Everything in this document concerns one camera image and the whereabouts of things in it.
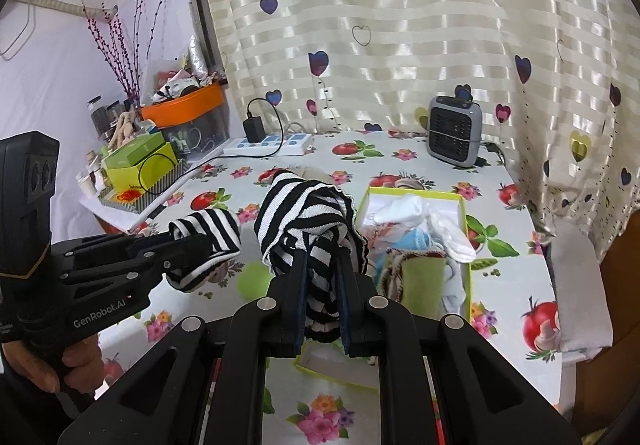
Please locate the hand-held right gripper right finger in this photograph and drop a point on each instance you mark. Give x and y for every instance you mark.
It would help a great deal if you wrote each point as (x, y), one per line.
(357, 330)

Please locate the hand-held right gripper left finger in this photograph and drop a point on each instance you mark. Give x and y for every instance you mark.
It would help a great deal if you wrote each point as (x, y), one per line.
(285, 325)

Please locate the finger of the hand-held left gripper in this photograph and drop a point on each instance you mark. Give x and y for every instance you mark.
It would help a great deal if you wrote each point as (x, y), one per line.
(150, 265)
(110, 245)

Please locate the yellow-green cardboard box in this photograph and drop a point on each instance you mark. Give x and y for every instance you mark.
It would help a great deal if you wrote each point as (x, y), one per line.
(330, 370)

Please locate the green cloth with braided trim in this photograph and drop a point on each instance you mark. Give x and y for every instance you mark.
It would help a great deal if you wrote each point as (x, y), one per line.
(420, 285)

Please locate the black white striped sock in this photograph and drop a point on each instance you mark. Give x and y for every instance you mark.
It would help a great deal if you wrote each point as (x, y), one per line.
(295, 205)
(220, 230)

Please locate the blue face mask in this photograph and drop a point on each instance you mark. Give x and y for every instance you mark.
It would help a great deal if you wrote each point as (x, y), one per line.
(410, 242)

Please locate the person's left hand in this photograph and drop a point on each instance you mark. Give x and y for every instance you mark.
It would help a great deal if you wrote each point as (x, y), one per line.
(85, 365)

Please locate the black white striped box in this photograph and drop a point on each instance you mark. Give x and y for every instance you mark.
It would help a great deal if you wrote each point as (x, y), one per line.
(120, 205)

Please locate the green lidded jar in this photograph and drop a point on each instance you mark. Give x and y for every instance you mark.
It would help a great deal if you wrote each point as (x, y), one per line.
(252, 282)

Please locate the white pill bottle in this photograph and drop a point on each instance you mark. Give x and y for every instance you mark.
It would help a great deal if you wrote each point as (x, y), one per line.
(84, 185)

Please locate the lime green box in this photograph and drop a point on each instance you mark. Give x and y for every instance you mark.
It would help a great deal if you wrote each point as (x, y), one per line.
(125, 177)

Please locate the small white bottle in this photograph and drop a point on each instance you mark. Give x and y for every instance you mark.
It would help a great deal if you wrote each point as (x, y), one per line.
(93, 170)

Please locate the dark green flat box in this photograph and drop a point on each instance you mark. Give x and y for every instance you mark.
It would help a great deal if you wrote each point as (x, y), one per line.
(135, 150)

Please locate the beige plush toy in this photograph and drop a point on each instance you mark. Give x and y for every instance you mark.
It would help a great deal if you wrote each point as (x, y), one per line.
(125, 127)

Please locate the dark glass jar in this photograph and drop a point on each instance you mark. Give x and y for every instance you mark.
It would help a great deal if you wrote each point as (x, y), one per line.
(97, 117)
(114, 114)

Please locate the white power strip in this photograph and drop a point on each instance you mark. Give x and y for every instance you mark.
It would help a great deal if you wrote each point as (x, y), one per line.
(235, 147)

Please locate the purple decorative branches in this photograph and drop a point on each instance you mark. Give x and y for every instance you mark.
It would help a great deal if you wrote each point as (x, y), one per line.
(131, 90)

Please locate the orange lidded storage bin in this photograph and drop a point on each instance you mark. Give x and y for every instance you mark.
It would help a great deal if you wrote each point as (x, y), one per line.
(190, 105)

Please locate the fruit print tablecloth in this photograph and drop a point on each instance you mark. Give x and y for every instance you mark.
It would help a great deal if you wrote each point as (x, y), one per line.
(350, 160)

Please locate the black charger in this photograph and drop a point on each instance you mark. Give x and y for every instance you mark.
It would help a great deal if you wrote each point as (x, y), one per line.
(254, 130)

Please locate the pile of assorted packets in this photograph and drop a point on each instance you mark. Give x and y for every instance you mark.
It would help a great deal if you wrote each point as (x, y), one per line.
(170, 85)

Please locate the grey space heater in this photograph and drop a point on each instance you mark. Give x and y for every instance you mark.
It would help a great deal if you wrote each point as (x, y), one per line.
(452, 132)

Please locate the brown wooden furniture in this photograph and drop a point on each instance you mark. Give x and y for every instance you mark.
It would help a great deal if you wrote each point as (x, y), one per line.
(620, 300)

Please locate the heart print striped curtain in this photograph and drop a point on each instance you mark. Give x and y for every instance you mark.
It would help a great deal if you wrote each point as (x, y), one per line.
(400, 25)

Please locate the beige wall pipe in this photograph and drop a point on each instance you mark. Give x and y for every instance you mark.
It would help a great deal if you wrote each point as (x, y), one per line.
(50, 2)

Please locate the dark window frame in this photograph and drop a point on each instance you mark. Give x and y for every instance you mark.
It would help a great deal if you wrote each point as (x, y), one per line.
(197, 0)

